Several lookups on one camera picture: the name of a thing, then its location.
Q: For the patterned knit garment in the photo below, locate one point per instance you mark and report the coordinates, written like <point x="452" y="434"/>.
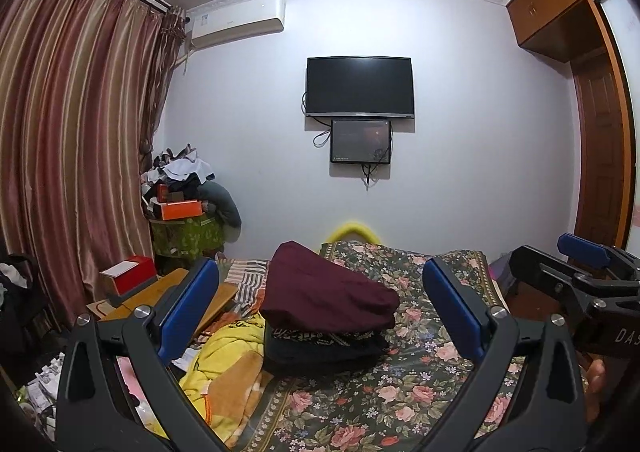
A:
<point x="310" y="336"/>

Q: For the green cloth covered cabinet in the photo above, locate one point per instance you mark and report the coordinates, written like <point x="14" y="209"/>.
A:
<point x="185" y="237"/>

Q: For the maroon shirt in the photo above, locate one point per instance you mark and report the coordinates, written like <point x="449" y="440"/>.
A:
<point x="325" y="287"/>

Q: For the black wall television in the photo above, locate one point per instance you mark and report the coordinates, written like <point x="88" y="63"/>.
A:
<point x="360" y="85"/>

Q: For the white air conditioner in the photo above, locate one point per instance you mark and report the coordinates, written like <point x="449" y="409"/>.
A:
<point x="235" y="22"/>

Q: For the wood framed sliding door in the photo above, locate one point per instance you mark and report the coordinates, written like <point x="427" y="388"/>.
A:
<point x="627" y="82"/>

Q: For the person's right hand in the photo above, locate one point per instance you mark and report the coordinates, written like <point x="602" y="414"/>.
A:
<point x="596" y="382"/>

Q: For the floral bedsheet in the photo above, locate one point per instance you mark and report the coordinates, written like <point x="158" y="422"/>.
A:
<point x="425" y="382"/>

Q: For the wooden folding table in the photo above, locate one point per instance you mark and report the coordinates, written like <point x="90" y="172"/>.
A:
<point x="150" y="292"/>

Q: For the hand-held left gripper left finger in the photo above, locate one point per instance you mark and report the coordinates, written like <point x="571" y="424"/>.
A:
<point x="192" y="307"/>

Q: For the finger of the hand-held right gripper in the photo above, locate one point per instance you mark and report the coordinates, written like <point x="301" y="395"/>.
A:
<point x="582" y="249"/>
<point x="540" y="269"/>

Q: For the small black wall monitor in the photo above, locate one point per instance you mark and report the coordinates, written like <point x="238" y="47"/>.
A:
<point x="360" y="140"/>

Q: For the red white box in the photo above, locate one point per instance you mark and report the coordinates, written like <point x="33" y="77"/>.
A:
<point x="135" y="277"/>

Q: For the striped cloth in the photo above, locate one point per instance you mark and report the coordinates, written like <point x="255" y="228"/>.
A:
<point x="250" y="282"/>

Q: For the yellow bed footboard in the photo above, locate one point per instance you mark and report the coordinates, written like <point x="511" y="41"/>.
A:
<point x="352" y="223"/>

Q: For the clothes clutter pile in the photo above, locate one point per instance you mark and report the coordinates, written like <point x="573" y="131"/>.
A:
<point x="185" y="170"/>

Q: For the grey green jacket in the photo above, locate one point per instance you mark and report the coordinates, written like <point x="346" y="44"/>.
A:
<point x="225" y="207"/>

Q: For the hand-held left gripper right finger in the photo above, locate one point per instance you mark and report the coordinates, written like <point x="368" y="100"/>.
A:
<point x="450" y="312"/>

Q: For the wooden door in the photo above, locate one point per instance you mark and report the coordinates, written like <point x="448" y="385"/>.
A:
<point x="600" y="147"/>

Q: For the dark hanging clothes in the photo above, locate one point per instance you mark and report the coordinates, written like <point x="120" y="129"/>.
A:
<point x="20" y="292"/>

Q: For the yellow blanket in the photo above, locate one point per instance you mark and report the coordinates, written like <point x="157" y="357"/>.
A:
<point x="225" y="357"/>

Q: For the orange box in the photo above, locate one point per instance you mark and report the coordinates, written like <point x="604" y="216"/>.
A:
<point x="182" y="209"/>

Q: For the striped brown curtain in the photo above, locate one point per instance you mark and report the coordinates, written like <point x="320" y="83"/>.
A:
<point x="75" y="132"/>

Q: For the grey purple backpack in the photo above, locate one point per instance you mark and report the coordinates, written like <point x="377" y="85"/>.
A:
<point x="500" y="269"/>

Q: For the white clutter heap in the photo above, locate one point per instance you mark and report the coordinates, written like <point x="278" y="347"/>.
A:
<point x="45" y="372"/>

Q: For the dark blue garment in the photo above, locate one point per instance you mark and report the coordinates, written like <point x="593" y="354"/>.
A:
<point x="325" y="357"/>

